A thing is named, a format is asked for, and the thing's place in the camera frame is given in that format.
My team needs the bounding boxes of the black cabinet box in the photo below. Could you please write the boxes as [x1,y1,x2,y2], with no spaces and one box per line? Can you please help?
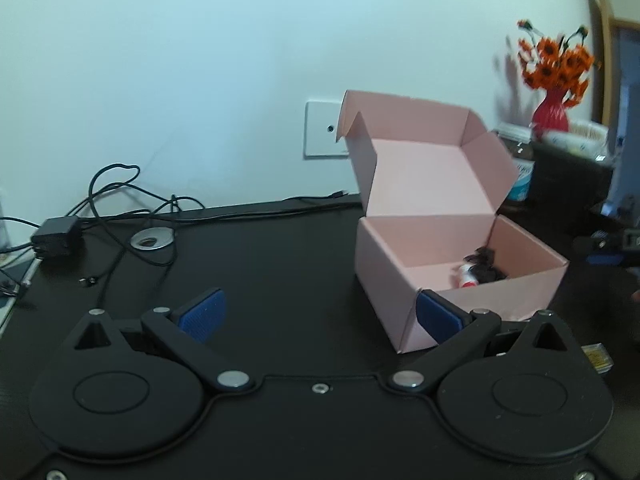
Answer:
[526,142,613,211]

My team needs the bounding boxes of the wooden door frame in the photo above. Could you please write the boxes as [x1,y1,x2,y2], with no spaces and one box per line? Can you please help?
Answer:
[598,0,639,131]

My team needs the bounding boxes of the red ribbed vase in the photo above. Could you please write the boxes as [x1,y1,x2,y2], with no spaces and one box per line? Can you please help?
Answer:
[530,90,570,139]

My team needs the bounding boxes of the orange artificial flowers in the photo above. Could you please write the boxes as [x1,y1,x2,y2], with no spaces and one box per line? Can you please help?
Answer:
[516,20,601,108]

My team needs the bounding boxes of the black power adapter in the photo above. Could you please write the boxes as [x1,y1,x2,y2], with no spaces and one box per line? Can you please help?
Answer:
[30,216,82,260]

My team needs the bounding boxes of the white cream tube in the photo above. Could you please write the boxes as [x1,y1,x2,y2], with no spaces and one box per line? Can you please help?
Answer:
[456,262,480,288]

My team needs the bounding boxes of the white wall socket panel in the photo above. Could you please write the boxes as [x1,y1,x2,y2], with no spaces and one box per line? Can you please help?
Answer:
[304,100,348,158]

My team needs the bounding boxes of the pink cardboard box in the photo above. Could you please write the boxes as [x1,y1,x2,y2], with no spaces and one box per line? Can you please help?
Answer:
[336,90,567,353]

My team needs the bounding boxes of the brown fish oil bottle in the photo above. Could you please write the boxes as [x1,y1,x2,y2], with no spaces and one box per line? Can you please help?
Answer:
[496,122,535,204]

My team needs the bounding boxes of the cotton swab pack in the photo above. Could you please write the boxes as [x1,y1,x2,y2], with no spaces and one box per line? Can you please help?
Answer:
[542,120,608,162]

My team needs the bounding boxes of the black tangled cable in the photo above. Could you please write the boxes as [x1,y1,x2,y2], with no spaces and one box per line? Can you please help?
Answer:
[0,161,362,311]

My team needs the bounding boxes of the silver desk grommet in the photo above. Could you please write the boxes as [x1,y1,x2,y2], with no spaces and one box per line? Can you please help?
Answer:
[129,226,175,252]

